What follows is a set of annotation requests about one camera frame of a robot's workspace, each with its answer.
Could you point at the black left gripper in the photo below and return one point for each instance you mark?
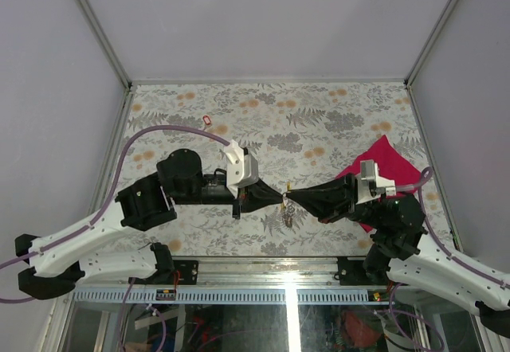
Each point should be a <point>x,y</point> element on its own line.
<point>258,196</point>

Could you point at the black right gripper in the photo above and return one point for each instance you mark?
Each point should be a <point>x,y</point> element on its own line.
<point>328,201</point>

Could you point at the large keyring with yellow grip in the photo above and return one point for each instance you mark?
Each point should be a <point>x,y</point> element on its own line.
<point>287,211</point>

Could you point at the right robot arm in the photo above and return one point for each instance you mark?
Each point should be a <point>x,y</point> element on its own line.
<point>405,248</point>

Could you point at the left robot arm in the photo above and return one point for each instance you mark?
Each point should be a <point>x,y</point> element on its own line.
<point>60,262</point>

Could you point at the pink cloth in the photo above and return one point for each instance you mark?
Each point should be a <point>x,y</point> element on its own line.
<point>390,163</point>

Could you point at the floral tablecloth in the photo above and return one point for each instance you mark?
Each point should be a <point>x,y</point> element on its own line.
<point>305,134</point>

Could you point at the red tagged key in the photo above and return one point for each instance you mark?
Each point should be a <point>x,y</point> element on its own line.
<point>207,121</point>

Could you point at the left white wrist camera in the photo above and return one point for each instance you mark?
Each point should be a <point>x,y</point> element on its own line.
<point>241,168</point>

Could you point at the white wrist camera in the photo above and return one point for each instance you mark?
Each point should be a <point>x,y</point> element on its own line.
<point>370,185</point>
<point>241,168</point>

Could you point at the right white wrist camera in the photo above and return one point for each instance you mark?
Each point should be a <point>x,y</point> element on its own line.
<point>370,185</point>

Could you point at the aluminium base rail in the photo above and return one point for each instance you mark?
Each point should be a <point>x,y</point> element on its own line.
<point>255,270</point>

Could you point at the white slotted cable duct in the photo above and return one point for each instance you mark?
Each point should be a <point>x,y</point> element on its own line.
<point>220,296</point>

